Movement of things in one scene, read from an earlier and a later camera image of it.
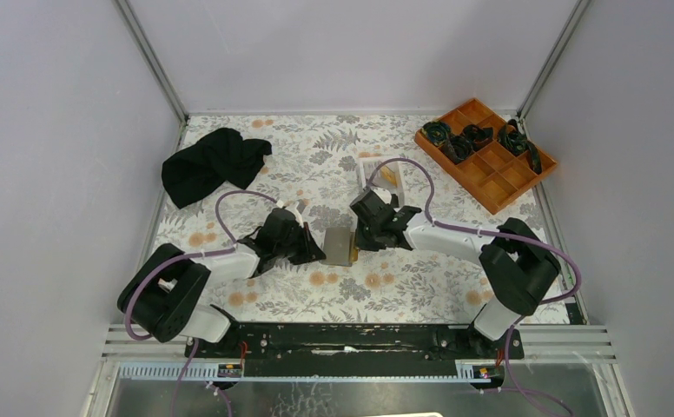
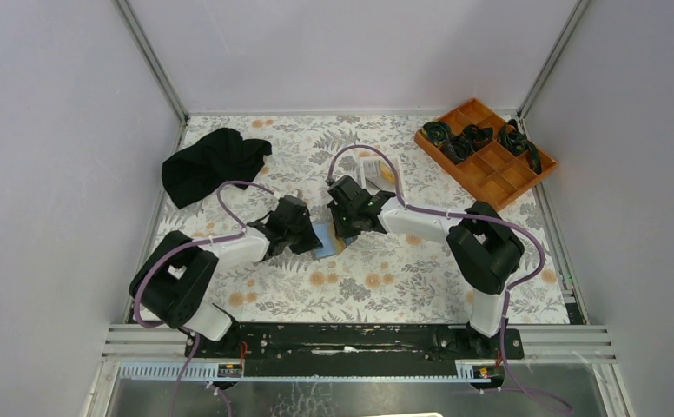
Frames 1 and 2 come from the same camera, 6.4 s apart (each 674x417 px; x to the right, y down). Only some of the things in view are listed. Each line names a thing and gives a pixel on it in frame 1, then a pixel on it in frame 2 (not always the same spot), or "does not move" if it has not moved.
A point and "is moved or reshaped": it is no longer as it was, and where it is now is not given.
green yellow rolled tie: [437, 132] does not move
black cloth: [202, 168] does not move
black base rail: [355, 349] does not move
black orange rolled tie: [511, 137] does not move
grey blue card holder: [339, 247] is moved or reshaped
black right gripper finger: [369, 238] to [346, 226]
